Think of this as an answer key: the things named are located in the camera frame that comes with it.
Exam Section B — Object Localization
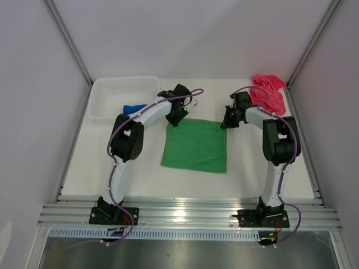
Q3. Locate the green towel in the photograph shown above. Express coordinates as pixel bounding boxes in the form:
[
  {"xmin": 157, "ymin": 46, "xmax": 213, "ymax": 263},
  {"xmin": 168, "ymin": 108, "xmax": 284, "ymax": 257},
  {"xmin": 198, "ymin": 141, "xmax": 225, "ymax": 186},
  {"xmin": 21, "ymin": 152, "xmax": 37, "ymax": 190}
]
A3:
[{"xmin": 160, "ymin": 119, "xmax": 227, "ymax": 174}]

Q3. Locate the blue towel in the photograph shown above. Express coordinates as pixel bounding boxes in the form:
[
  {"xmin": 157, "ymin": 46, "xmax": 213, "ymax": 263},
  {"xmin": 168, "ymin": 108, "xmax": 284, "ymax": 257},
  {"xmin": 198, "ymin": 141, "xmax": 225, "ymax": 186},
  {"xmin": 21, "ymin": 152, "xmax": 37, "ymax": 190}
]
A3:
[{"xmin": 123, "ymin": 104, "xmax": 147, "ymax": 115}]

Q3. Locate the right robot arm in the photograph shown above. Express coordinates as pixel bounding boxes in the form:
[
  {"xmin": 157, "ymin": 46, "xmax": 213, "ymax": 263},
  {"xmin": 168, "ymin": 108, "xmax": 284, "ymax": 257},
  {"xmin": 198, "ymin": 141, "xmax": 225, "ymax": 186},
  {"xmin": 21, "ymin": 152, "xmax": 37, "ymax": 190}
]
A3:
[{"xmin": 220, "ymin": 91, "xmax": 301, "ymax": 226}]

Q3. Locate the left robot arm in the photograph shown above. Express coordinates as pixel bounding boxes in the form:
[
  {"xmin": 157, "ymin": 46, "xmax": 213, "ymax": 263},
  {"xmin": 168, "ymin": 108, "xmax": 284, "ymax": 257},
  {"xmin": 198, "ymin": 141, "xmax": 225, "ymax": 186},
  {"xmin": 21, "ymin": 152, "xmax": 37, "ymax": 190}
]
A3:
[{"xmin": 96, "ymin": 84, "xmax": 193, "ymax": 224}]

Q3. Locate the pink towel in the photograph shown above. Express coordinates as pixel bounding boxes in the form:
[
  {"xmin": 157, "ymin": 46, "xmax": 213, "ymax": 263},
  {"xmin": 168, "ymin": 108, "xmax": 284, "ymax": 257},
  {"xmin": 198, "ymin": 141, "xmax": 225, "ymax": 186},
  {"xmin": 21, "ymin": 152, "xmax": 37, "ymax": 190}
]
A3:
[{"xmin": 250, "ymin": 75, "xmax": 287, "ymax": 116}]

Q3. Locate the white plastic basket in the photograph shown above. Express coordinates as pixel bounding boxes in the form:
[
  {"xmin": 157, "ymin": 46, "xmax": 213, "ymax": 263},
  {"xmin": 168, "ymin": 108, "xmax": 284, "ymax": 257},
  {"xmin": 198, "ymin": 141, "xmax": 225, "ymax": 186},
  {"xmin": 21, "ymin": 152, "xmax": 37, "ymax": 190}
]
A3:
[{"xmin": 86, "ymin": 76, "xmax": 160, "ymax": 123}]

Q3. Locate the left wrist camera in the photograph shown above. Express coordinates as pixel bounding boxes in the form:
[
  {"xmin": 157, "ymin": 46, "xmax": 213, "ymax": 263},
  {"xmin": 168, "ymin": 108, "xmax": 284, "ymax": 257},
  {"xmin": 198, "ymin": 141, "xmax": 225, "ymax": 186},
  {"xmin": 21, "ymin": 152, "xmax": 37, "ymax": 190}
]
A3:
[{"xmin": 187, "ymin": 98, "xmax": 198, "ymax": 108}]

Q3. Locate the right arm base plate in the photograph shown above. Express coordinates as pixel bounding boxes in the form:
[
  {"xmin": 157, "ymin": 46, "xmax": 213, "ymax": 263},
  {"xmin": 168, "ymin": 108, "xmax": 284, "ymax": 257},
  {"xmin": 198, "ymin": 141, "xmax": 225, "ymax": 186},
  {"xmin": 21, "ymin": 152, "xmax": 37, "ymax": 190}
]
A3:
[{"xmin": 232, "ymin": 209, "xmax": 290, "ymax": 228}]

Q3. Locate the aluminium frame rail right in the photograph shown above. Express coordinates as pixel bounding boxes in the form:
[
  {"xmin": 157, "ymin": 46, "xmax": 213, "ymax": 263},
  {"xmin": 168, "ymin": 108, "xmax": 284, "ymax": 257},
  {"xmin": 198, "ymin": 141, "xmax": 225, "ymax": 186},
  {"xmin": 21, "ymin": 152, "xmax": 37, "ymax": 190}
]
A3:
[{"xmin": 283, "ymin": 89, "xmax": 327, "ymax": 208}]

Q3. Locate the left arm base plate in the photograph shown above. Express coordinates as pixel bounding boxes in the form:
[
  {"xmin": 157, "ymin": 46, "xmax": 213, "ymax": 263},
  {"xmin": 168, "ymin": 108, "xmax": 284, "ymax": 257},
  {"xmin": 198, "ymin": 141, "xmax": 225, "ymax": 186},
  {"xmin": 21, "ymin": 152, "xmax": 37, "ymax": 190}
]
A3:
[{"xmin": 89, "ymin": 207, "xmax": 139, "ymax": 226}]

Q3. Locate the slotted cable duct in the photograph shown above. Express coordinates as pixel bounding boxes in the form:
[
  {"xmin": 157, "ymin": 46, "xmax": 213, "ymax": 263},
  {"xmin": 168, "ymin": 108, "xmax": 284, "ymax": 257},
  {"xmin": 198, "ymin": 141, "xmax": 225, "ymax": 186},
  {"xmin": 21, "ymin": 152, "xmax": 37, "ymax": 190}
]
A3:
[{"xmin": 48, "ymin": 227, "xmax": 260, "ymax": 242}]

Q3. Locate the aluminium frame post right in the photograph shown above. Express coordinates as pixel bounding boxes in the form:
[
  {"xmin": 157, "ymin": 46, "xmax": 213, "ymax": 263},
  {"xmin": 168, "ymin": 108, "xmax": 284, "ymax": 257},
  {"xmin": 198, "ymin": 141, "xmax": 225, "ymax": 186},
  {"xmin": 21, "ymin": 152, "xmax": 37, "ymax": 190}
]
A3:
[{"xmin": 287, "ymin": 0, "xmax": 344, "ymax": 89}]

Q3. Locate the aluminium frame post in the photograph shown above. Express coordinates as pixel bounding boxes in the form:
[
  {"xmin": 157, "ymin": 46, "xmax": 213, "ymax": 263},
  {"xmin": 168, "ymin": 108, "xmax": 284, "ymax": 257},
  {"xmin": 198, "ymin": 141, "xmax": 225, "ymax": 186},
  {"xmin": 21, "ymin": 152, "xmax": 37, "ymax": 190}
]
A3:
[
  {"xmin": 287, "ymin": 0, "xmax": 344, "ymax": 89},
  {"xmin": 42, "ymin": 0, "xmax": 94, "ymax": 87}
]

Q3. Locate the aluminium front rail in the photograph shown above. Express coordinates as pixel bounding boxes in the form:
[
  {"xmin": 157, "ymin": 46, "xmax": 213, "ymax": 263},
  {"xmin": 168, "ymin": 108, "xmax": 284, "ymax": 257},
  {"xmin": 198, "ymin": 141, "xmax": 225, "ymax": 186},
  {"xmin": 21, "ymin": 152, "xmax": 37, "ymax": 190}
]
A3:
[{"xmin": 38, "ymin": 196, "xmax": 342, "ymax": 231}]

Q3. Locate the aluminium frame post left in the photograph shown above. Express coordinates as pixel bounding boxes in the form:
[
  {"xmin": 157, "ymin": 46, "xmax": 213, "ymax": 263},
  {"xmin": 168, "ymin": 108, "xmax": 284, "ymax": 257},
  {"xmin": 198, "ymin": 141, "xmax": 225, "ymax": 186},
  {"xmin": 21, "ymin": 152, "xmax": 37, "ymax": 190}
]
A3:
[{"xmin": 42, "ymin": 0, "xmax": 94, "ymax": 87}]

